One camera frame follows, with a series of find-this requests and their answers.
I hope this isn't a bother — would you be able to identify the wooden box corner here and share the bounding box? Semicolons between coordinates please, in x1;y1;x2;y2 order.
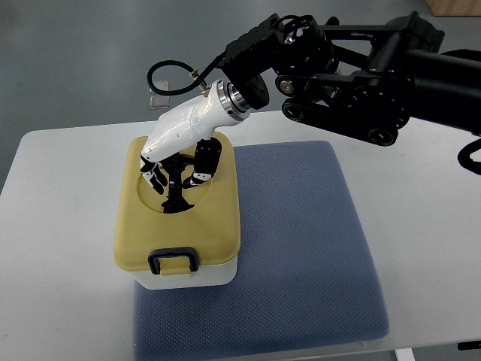
425;0;480;17

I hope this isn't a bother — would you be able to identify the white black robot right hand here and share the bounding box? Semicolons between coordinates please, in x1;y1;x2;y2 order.
141;80;251;195

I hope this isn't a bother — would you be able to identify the blue grey fabric mat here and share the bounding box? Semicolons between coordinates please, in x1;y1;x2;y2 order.
134;141;389;360

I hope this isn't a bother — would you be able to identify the white table leg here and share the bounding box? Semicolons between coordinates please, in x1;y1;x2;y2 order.
395;348;416;361

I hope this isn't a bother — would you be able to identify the upper clear floor plate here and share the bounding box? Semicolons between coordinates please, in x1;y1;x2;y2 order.
153;80;169;92

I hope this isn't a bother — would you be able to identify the lower clear floor plate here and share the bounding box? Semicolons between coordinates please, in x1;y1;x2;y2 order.
149;96;170;110

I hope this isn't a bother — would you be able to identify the white storage box base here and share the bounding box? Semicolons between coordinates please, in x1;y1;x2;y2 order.
129;256;237;290

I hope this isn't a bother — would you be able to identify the clear floor plate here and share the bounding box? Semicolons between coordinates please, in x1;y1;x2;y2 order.
153;80;169;92
149;96;170;110

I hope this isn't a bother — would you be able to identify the black object bottom right edge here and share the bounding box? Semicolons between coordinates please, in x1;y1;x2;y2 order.
457;340;481;350

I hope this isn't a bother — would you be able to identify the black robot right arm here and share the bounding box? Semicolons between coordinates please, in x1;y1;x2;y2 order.
143;12;480;162

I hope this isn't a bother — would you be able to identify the yellow box lid black handle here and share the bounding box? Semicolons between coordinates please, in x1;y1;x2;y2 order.
113;132;241;284

